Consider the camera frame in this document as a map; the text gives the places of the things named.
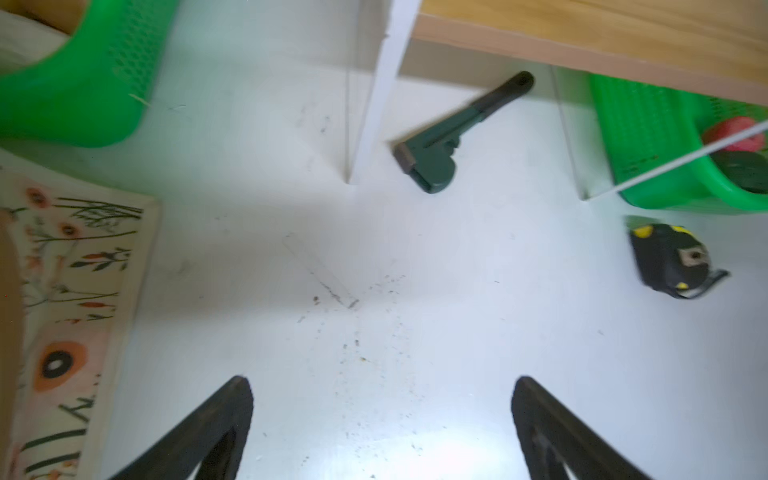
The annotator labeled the cream canvas tote bag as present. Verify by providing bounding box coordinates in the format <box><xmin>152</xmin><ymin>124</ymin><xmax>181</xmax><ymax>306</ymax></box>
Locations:
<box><xmin>1</xmin><ymin>159</ymin><xmax>161</xmax><ymax>479</ymax></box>

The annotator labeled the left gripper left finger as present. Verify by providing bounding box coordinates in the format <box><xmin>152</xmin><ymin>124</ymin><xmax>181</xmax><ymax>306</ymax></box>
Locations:
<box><xmin>113</xmin><ymin>376</ymin><xmax>253</xmax><ymax>479</ymax></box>

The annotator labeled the red apple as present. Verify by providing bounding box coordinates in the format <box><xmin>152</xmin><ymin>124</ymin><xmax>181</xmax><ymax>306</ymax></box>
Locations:
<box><xmin>702</xmin><ymin>116</ymin><xmax>765</xmax><ymax>153</ymax></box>

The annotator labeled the green basket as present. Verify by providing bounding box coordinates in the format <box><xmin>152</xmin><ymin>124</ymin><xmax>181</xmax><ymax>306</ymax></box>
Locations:
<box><xmin>590</xmin><ymin>74</ymin><xmax>767</xmax><ymax>215</ymax></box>
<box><xmin>1</xmin><ymin>1</ymin><xmax>179</xmax><ymax>147</ymax></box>

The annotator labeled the right green basket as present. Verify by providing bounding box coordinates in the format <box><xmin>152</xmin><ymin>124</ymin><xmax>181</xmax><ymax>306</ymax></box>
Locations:
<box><xmin>590</xmin><ymin>74</ymin><xmax>767</xmax><ymax>215</ymax></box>

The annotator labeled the dark green avocado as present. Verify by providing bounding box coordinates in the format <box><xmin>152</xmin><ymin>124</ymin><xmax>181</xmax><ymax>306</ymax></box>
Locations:
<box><xmin>711</xmin><ymin>151</ymin><xmax>767</xmax><ymax>194</ymax></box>

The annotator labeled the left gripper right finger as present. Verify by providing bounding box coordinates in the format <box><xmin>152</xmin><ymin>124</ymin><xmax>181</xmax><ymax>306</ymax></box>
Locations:
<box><xmin>511</xmin><ymin>376</ymin><xmax>647</xmax><ymax>479</ymax></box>

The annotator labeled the left green basket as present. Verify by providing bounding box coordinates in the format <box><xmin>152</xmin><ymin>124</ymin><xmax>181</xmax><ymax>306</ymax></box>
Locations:
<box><xmin>1</xmin><ymin>1</ymin><xmax>179</xmax><ymax>147</ymax></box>

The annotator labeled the white wooden two-tier shelf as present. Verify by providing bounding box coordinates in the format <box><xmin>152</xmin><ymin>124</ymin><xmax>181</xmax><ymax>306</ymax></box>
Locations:
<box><xmin>346</xmin><ymin>1</ymin><xmax>767</xmax><ymax>184</ymax></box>

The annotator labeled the black yellow tape measure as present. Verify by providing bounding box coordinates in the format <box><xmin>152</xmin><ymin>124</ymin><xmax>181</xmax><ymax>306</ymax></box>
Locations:
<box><xmin>629</xmin><ymin>223</ymin><xmax>731</xmax><ymax>300</ymax></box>

